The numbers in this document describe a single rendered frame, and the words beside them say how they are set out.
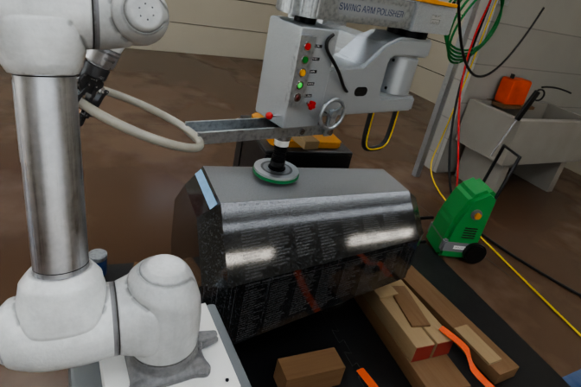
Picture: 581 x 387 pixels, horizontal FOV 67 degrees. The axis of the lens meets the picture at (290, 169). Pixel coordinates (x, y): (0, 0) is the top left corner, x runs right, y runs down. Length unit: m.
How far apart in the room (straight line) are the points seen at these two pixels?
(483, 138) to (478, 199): 1.46
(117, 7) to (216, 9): 7.33
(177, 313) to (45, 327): 0.24
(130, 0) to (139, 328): 0.62
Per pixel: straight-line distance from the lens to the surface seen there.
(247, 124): 1.93
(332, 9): 1.82
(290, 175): 2.02
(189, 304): 1.00
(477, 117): 4.78
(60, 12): 0.84
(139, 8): 0.82
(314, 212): 1.98
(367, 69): 2.07
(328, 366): 2.22
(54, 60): 0.84
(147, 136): 1.41
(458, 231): 3.44
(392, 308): 2.54
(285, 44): 1.81
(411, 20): 2.18
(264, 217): 1.88
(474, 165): 4.98
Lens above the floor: 1.76
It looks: 25 degrees down
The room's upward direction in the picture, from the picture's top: 12 degrees clockwise
